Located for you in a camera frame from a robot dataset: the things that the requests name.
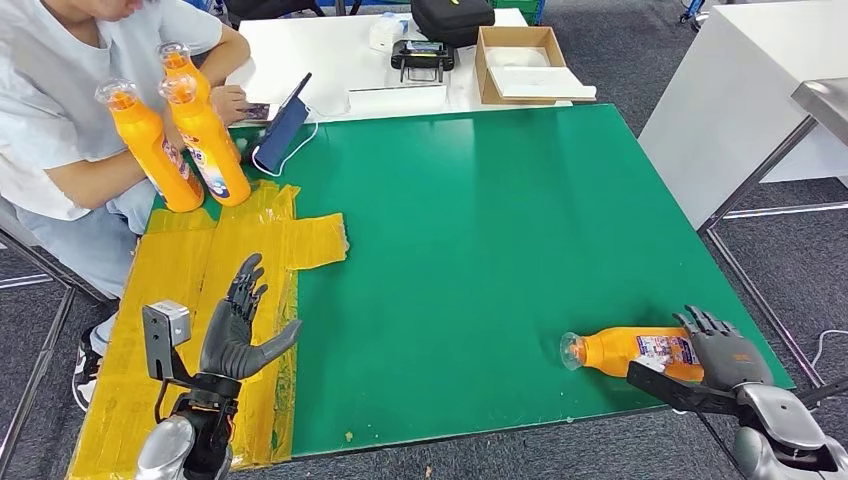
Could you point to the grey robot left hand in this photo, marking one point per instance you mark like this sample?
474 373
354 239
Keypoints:
228 338

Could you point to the person's right hand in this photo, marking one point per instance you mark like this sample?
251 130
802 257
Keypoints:
228 102

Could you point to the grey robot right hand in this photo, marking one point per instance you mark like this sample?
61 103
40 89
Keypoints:
729 358

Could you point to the smartphone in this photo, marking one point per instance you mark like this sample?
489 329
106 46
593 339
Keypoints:
257 111

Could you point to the orange detergent bottle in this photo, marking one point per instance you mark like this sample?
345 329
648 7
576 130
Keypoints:
609 354
218 166
182 66
149 146

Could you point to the person's left forearm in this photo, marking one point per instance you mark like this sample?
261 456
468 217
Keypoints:
225 56

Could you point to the person's right forearm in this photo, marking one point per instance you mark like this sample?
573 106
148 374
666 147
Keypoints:
93 182

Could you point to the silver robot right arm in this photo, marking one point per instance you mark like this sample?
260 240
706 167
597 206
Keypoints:
788 430

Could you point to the tablet in blue case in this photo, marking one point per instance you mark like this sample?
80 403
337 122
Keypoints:
285 136

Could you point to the yellow taped sheet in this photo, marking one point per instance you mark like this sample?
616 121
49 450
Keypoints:
166 298

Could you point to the dark metal floor bar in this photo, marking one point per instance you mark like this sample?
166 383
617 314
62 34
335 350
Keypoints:
828 391

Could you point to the person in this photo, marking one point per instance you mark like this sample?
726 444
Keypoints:
53 99

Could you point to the black handheld controller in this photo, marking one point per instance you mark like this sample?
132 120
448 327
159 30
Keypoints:
422 58

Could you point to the black zip case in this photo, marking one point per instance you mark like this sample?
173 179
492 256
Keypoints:
454 21

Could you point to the green top table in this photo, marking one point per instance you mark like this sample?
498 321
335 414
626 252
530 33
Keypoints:
464 232

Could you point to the large white table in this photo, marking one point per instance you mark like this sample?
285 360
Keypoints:
729 99

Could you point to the cardboard box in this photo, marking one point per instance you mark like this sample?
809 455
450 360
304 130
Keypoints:
485 67

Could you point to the white plastic bag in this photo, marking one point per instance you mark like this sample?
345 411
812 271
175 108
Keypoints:
523 56

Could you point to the white folded sheet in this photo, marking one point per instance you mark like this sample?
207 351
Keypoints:
540 84

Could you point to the green plastic crate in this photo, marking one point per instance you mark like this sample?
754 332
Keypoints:
526 6

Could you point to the blue wheeled item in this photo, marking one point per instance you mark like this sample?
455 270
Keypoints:
694 8

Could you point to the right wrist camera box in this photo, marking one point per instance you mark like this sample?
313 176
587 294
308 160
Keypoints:
676 391

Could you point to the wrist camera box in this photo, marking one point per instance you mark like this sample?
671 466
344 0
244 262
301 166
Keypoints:
166 331
676 391

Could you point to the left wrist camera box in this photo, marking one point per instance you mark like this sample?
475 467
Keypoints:
166 331

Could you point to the grey metal leg frame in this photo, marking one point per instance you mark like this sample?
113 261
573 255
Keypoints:
36 374

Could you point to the steel table frame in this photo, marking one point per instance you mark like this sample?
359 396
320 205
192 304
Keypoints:
828 106

